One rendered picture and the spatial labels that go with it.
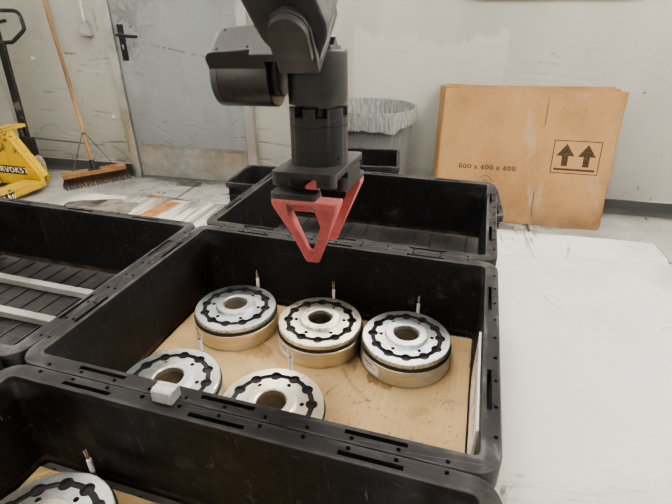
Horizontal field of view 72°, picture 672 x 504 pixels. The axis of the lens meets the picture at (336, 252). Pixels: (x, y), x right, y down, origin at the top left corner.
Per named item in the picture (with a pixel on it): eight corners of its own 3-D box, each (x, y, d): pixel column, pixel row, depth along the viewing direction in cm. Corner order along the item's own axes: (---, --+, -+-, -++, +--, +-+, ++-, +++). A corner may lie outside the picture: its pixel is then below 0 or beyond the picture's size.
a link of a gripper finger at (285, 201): (274, 267, 47) (267, 177, 43) (299, 240, 54) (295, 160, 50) (337, 275, 45) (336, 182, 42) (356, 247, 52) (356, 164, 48)
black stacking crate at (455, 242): (484, 244, 86) (494, 186, 80) (481, 341, 60) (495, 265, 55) (286, 220, 96) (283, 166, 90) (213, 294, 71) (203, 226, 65)
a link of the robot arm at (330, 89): (339, 36, 39) (353, 36, 44) (263, 37, 41) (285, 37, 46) (340, 120, 42) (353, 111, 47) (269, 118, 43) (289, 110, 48)
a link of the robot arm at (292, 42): (304, 16, 33) (327, -51, 37) (162, 20, 36) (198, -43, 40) (330, 135, 43) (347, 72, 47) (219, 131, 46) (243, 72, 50)
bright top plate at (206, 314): (289, 297, 61) (289, 293, 61) (249, 342, 53) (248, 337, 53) (225, 282, 65) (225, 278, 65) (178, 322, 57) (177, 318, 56)
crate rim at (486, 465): (494, 279, 56) (498, 262, 55) (497, 504, 30) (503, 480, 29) (203, 238, 66) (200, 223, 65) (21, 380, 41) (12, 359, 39)
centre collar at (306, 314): (345, 312, 58) (345, 308, 57) (333, 336, 53) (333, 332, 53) (308, 306, 59) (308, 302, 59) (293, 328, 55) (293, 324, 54)
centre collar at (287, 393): (304, 392, 46) (303, 387, 45) (286, 430, 41) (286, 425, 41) (257, 382, 47) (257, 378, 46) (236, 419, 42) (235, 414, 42)
